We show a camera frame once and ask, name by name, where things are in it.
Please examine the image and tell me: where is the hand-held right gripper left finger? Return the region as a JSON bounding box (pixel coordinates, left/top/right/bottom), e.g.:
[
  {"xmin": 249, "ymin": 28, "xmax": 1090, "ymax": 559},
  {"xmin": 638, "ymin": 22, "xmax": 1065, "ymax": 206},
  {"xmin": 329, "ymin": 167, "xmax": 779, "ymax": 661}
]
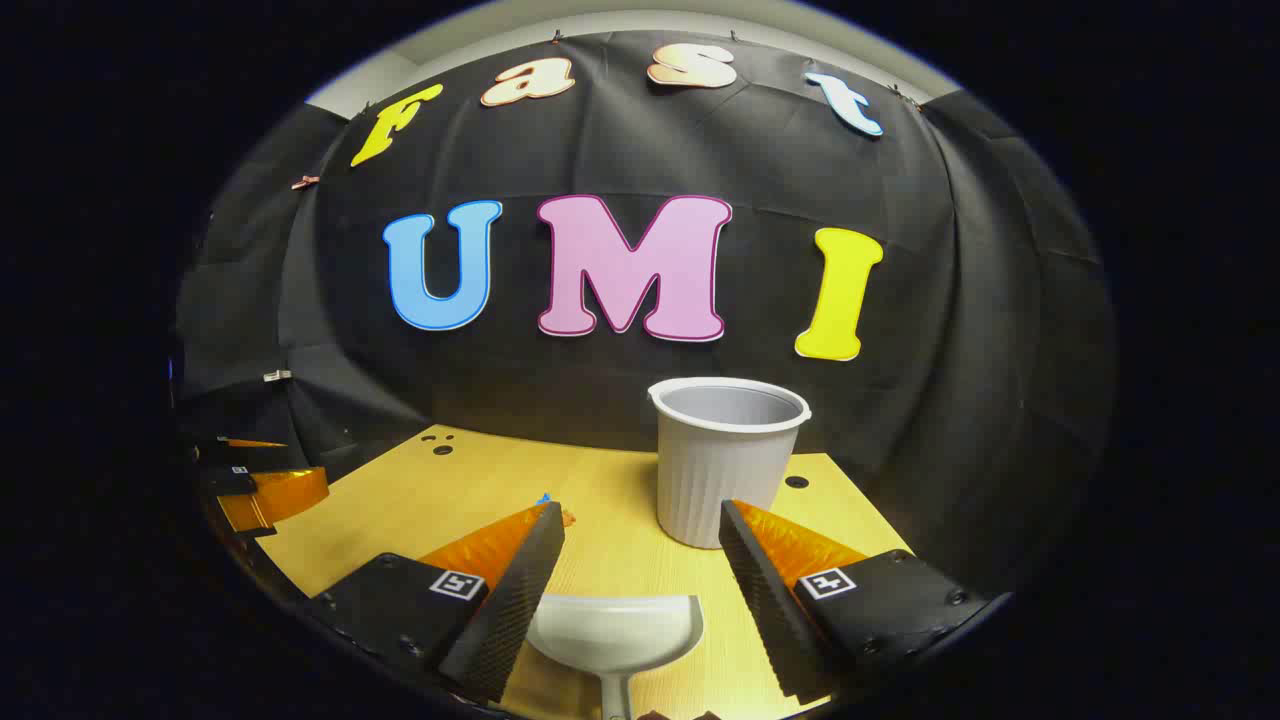
[{"xmin": 300, "ymin": 500, "xmax": 567, "ymax": 706}]

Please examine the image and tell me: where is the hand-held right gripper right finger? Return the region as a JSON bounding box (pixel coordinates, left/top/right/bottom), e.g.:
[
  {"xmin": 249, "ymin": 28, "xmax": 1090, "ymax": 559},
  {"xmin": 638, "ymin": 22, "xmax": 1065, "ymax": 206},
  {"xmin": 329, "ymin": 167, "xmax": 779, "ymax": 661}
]
[{"xmin": 718, "ymin": 499, "xmax": 1011, "ymax": 706}]

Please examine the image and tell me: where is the white plastic dustpan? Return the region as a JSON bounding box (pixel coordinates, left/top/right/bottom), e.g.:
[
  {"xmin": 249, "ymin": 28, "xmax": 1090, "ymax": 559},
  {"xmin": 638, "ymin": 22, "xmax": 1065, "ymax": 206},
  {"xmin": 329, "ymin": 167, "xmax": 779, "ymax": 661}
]
[{"xmin": 525, "ymin": 594, "xmax": 705, "ymax": 720}]

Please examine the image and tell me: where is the white ribbed garbage bin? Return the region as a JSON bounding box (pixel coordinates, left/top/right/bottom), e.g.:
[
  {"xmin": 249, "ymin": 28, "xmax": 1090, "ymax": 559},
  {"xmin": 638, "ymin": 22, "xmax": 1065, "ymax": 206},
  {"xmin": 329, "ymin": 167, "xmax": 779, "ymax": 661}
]
[{"xmin": 647, "ymin": 377, "xmax": 812, "ymax": 550}]

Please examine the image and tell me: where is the wooden desktop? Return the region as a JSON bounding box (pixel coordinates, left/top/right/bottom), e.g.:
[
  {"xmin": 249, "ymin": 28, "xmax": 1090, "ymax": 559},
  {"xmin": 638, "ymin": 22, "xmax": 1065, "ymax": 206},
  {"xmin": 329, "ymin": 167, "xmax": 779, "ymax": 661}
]
[{"xmin": 255, "ymin": 424, "xmax": 916, "ymax": 720}]

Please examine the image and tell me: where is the black backdrop cloth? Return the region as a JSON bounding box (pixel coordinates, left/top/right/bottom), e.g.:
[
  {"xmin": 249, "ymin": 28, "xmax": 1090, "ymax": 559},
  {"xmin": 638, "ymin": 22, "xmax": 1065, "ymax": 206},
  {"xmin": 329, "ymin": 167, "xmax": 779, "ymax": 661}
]
[{"xmin": 175, "ymin": 30, "xmax": 1116, "ymax": 601}]

